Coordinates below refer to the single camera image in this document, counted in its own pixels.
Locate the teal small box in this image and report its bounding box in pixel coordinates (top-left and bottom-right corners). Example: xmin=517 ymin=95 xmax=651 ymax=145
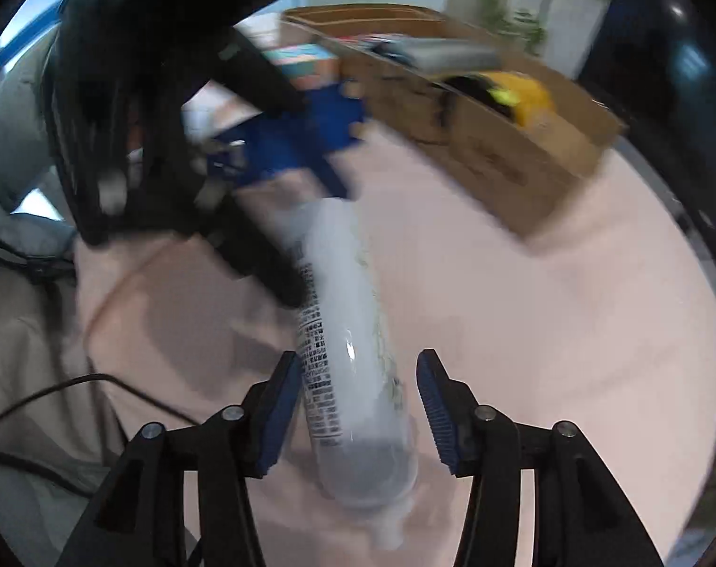
xmin=262 ymin=41 xmax=342 ymax=94

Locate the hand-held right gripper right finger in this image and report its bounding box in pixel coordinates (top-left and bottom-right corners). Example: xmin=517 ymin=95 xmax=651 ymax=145
xmin=415 ymin=350 xmax=666 ymax=567

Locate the grey flat object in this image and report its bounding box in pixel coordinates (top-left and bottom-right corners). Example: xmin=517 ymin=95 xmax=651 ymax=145
xmin=387 ymin=37 xmax=503 ymax=73

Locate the green plant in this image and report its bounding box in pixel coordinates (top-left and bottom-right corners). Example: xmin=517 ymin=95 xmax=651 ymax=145
xmin=474 ymin=0 xmax=626 ymax=57

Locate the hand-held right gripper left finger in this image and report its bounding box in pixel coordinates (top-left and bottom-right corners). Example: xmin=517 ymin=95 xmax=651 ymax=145
xmin=56 ymin=351 xmax=304 ymax=567

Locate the person's left forearm grey sleeve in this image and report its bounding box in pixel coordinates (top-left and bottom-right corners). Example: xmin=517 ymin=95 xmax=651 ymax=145
xmin=0 ymin=24 xmax=80 ymax=255

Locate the beige cloth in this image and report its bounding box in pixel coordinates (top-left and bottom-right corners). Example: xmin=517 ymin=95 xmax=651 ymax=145
xmin=0 ymin=236 xmax=199 ymax=567

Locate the black chair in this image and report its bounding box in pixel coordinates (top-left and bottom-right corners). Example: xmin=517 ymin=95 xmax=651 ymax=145
xmin=576 ymin=0 xmax=716 ymax=234

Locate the white plastic bottle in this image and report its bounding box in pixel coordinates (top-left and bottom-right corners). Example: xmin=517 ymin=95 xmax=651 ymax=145
xmin=285 ymin=198 xmax=421 ymax=550

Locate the yellow object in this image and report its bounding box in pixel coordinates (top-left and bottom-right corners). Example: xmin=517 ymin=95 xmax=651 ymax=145
xmin=482 ymin=71 xmax=558 ymax=129

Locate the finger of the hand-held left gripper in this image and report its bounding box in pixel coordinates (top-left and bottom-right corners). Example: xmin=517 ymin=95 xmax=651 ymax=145
xmin=198 ymin=118 xmax=353 ymax=311
xmin=216 ymin=29 xmax=371 ymax=155

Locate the black cable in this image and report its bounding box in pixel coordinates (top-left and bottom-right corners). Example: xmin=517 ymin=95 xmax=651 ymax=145
xmin=0 ymin=373 xmax=200 ymax=500

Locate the cardboard box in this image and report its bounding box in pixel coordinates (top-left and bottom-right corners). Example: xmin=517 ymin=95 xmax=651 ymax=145
xmin=278 ymin=5 xmax=627 ymax=243

